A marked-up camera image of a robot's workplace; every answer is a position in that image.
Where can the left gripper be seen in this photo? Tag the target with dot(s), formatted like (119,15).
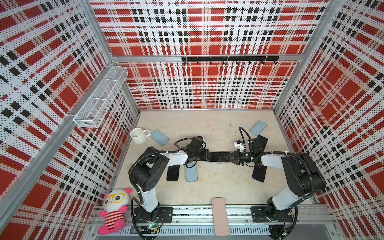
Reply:
(206,157)

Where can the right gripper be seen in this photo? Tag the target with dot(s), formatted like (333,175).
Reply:
(235,155)

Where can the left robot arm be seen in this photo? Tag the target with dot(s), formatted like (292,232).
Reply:
(146,172)

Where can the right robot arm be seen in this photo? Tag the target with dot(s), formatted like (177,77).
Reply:
(303,178)

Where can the light blue cased phone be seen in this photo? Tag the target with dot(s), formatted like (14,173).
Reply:
(191,174)

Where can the pink phone case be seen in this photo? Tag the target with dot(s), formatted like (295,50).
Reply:
(220,217)

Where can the white ceramic mug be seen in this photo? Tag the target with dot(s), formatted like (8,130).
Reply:
(139,136)

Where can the pink plush toy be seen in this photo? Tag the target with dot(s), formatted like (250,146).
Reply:
(115,205)

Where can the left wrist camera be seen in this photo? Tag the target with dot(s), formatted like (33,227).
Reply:
(197,143)

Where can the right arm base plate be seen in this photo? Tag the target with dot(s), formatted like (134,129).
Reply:
(265,214)

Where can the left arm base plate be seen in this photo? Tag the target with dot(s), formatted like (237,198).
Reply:
(159,215)

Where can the black hook rail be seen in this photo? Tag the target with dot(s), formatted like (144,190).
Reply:
(225,59)

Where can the white wire basket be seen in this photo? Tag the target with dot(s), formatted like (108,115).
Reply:
(95,108)

